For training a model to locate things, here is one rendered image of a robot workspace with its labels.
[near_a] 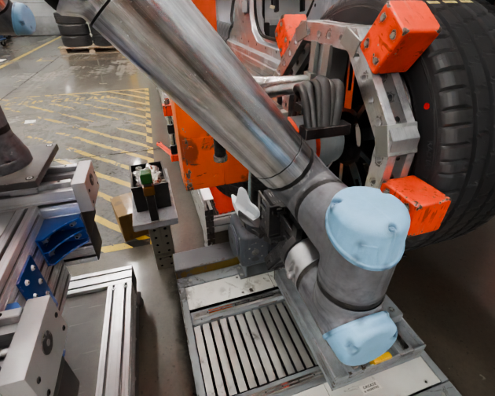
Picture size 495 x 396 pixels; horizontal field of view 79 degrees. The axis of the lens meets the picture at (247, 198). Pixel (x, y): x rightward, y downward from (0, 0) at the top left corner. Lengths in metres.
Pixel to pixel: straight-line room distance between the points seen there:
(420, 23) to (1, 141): 0.88
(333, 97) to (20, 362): 0.61
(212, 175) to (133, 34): 0.96
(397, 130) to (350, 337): 0.37
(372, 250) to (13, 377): 0.45
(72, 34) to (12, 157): 8.19
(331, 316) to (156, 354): 1.07
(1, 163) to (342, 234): 0.79
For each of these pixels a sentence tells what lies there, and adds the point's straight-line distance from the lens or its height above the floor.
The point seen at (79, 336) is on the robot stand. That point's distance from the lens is 1.26.
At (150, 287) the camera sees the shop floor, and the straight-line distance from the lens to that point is 1.59.
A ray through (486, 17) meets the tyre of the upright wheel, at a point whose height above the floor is 1.14.
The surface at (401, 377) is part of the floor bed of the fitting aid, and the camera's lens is 1.32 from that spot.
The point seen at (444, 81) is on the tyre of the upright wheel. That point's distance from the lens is 0.63.
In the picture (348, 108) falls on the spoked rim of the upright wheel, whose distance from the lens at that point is 0.85.
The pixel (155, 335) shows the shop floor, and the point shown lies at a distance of 1.42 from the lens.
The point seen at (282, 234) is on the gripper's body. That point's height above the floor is 0.85.
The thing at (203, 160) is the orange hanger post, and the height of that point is 0.65.
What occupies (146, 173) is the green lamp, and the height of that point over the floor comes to 0.66.
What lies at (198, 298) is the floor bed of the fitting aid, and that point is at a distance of 1.39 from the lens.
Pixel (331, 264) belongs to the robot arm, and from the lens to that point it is 0.32.
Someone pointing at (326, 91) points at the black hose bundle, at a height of 1.03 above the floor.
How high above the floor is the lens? 1.17
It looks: 34 degrees down
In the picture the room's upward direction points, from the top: straight up
